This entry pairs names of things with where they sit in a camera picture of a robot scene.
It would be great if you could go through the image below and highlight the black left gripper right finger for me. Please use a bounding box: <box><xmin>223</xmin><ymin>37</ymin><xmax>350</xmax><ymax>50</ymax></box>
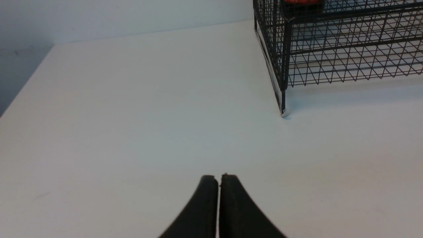
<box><xmin>219</xmin><ymin>174</ymin><xmax>286</xmax><ymax>238</ymax></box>

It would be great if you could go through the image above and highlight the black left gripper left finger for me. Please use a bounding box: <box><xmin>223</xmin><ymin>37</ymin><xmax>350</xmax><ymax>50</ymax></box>
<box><xmin>160</xmin><ymin>175</ymin><xmax>219</xmax><ymax>238</ymax></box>

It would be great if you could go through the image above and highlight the red ketchup bottle orange cap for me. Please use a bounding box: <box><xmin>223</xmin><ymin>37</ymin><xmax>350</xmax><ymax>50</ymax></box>
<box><xmin>281</xmin><ymin>0</ymin><xmax>325</xmax><ymax>7</ymax></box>

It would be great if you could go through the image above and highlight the black wire mesh rack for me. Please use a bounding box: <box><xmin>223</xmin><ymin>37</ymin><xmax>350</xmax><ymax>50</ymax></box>
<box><xmin>252</xmin><ymin>0</ymin><xmax>423</xmax><ymax>117</ymax></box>

